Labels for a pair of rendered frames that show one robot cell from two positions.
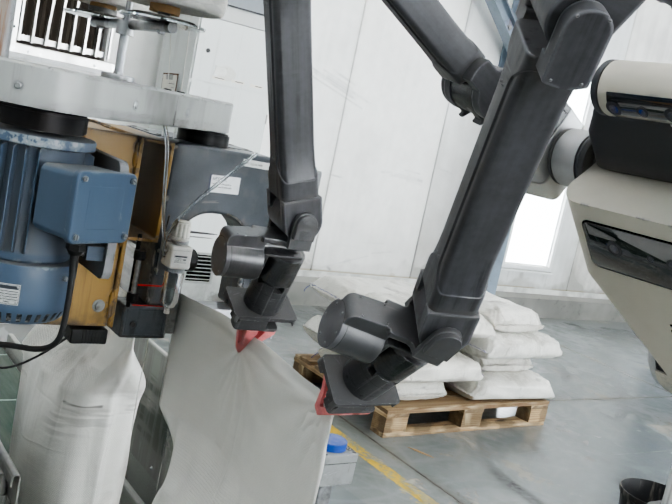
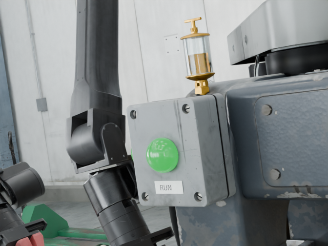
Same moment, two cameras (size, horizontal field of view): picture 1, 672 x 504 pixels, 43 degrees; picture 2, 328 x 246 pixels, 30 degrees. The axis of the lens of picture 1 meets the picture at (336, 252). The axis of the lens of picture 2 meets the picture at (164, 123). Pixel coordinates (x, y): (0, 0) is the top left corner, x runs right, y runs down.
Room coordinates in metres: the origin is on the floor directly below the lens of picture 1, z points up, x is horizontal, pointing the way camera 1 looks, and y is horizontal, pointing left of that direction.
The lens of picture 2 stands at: (2.07, -0.05, 1.34)
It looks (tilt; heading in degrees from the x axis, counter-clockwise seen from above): 3 degrees down; 166
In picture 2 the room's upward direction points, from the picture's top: 8 degrees counter-clockwise
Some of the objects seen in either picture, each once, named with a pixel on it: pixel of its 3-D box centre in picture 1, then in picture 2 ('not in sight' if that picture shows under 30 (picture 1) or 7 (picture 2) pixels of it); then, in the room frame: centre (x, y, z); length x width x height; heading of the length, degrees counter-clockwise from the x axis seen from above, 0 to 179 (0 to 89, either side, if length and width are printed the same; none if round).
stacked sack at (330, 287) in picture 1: (376, 293); not in sight; (4.56, -0.26, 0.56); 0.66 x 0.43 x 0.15; 123
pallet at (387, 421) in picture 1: (420, 389); not in sight; (4.59, -0.62, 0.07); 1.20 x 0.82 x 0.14; 128
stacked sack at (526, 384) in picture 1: (492, 380); not in sight; (4.61, -1.00, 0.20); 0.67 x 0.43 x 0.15; 126
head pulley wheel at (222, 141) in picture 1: (203, 137); (308, 60); (1.48, 0.27, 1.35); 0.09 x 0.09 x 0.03
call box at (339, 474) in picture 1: (327, 461); not in sight; (1.50, -0.06, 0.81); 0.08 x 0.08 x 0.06; 36
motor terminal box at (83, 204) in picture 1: (84, 211); not in sight; (1.07, 0.32, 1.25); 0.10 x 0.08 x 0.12; 151
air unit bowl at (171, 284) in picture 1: (170, 288); not in sight; (1.35, 0.25, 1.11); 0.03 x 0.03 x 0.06
